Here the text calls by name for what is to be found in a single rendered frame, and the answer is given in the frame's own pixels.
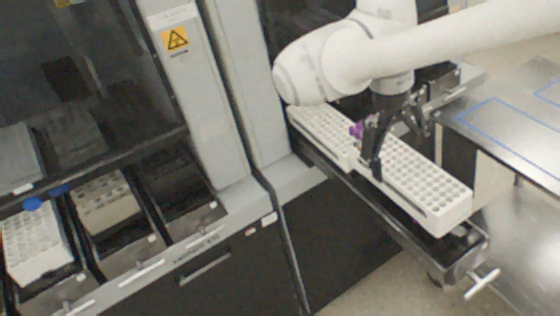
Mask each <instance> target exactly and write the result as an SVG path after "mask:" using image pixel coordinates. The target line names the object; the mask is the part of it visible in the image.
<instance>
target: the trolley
mask: <svg viewBox="0 0 560 316"><path fill-rule="evenodd" d="M429 118H430V161H431V162H432V163H434V165H435V166H436V167H438V168H439V169H441V135H442V127H443V128H445V129H446V130H448V131H449V132H451V133H452V134H455V135H456V136H458V137H459V138H461V139H462V140H464V141H465V142H467V143H468V144H470V145H471V146H473V147H474V148H476V149H478V150H480V151H482V152H483V153H485V155H486V156H488V157H489V158H491V159H492V160H494V161H495V162H497V163H498V164H501V165H502V166H504V167H505V168H507V169H508V170H510V171H511V172H513V173H514V181H513V187H512V188H511V189H509V190H508V191H506V192H505V193H503V194H502V195H500V196H499V197H497V198H496V199H494V200H492V201H490V202H489V203H487V204H486V205H484V206H483V207H481V208H480V209H478V210H477V211H475V212H474V213H472V214H471V215H470V216H469V217H466V218H467V219H469V220H470V221H471V222H472V223H473V224H474V225H475V226H476V227H478V228H479V229H480V230H482V231H483V232H484V233H487V234H488V235H489V236H491V243H490V251H489V258H487V259H486V260H485V261H483V262H482V263H481V264H480V265H478V266H477V267H476V268H475V270H473V269H472V271H473V272H474V273H475V274H476V275H477V276H478V277H479V278H480V279H482V278H483V277H485V276H486V275H487V274H488V273H490V272H491V271H492V270H494V269H495V268H497V269H499V270H500V274H499V275H498V276H497V277H496V278H494V279H493V280H492V281H491V283H490V284H487V285H488V286H489V287H490V288H491V289H492V290H493V291H494V292H495V293H497V294H498V295H499V297H501V298H502V299H503V300H504V301H505V302H506V303H507V304H509V305H510V306H511V308H513V309H514V310H515V311H516V312H517V313H518V314H519V315H521V316H560V210H559V209H558V208H555V207H554V206H552V205H551V204H549V203H548V202H546V201H545V199H542V198H541V197H539V196H538V195H536V194H535V193H533V192H532V191H529V190H528V189H526V188H525V187H523V181H526V182H527V183H529V184H530V185H533V186H534V187H536V188H537V189H539V190H540V191H542V192H543V193H546V194H547V195H549V196H551V198H552V199H554V200H555V201H557V202H559V203H560V64H557V63H555V61H553V60H550V59H548V58H545V57H542V56H540V55H537V56H535V58H533V59H530V60H528V61H526V62H525V63H523V64H521V65H519V66H517V67H514V68H512V69H510V70H509V71H507V72H505V73H503V74H501V75H498V76H496V78H494V79H492V80H491V81H489V82H487V83H485V84H483V85H481V86H479V87H476V88H475V89H473V90H471V91H469V92H467V93H465V94H463V95H461V96H459V97H458V98H456V99H454V100H451V101H449V102H447V103H445V104H443V105H442V106H440V107H438V108H436V109H434V110H432V112H430V113H429Z"/></svg>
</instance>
